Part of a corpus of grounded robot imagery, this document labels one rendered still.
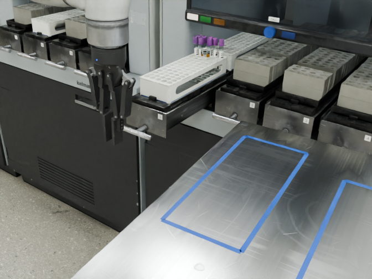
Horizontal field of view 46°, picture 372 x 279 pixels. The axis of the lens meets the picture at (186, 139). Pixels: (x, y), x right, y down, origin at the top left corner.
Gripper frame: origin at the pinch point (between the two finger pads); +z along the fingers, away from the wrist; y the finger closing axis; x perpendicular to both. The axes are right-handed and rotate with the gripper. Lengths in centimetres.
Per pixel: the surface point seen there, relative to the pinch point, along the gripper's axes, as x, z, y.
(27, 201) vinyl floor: -32, 79, 89
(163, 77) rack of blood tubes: -20.2, -7.0, 0.4
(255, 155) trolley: -5.4, -2.3, -34.5
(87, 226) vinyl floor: -36, 79, 53
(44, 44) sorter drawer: -34, -1, 65
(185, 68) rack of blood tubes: -29.4, -7.2, -0.4
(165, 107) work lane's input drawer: -13.2, -2.3, -5.6
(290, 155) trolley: -9.6, -2.4, -40.4
